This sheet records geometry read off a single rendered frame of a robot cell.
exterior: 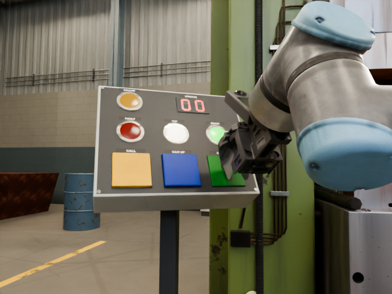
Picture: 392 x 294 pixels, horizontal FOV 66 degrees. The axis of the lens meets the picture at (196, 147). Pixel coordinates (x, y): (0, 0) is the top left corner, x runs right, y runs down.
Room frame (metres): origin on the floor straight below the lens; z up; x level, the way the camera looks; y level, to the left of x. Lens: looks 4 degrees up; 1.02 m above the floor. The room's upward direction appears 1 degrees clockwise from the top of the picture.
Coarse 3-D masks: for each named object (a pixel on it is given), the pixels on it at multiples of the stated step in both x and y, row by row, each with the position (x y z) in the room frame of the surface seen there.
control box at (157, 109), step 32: (160, 96) 0.72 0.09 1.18; (192, 96) 0.74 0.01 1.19; (224, 96) 0.77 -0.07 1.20; (96, 128) 0.63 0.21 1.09; (160, 128) 0.67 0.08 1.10; (192, 128) 0.69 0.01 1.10; (224, 128) 0.71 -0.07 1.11; (96, 160) 0.59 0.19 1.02; (160, 160) 0.63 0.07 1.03; (96, 192) 0.56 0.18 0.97; (128, 192) 0.57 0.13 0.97; (160, 192) 0.59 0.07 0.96; (192, 192) 0.61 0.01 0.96; (224, 192) 0.63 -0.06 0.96; (256, 192) 0.65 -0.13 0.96
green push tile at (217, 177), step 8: (208, 160) 0.65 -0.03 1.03; (216, 160) 0.66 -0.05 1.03; (216, 168) 0.65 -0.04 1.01; (216, 176) 0.64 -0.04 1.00; (224, 176) 0.64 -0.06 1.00; (232, 176) 0.65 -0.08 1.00; (240, 176) 0.65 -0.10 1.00; (216, 184) 0.63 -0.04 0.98; (224, 184) 0.63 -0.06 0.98; (232, 184) 0.64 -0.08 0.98; (240, 184) 0.64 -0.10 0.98
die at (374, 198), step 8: (344, 192) 0.83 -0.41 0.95; (352, 192) 0.78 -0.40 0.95; (360, 192) 0.76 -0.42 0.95; (368, 192) 0.76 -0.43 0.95; (376, 192) 0.76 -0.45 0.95; (384, 192) 0.76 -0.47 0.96; (360, 200) 0.77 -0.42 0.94; (368, 200) 0.76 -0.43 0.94; (376, 200) 0.76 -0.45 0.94; (384, 200) 0.76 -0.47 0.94; (368, 208) 0.76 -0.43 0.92; (376, 208) 0.76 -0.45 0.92; (384, 208) 0.76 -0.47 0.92
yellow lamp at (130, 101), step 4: (124, 96) 0.68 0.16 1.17; (128, 96) 0.68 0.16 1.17; (132, 96) 0.69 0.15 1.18; (136, 96) 0.69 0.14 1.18; (120, 100) 0.67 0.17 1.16; (124, 100) 0.68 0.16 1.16; (128, 100) 0.68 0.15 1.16; (132, 100) 0.68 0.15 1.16; (136, 100) 0.69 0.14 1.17; (124, 104) 0.67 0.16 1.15; (128, 104) 0.67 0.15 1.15; (132, 104) 0.68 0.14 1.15; (136, 104) 0.68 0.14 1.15
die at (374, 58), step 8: (376, 40) 0.76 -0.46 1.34; (384, 40) 0.76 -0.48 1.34; (376, 48) 0.76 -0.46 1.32; (384, 48) 0.76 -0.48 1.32; (368, 56) 0.76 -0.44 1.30; (376, 56) 0.76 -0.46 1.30; (384, 56) 0.76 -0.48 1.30; (368, 64) 0.76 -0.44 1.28; (376, 64) 0.76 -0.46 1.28; (384, 64) 0.76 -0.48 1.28; (376, 72) 0.79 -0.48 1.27; (384, 72) 0.79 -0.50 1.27
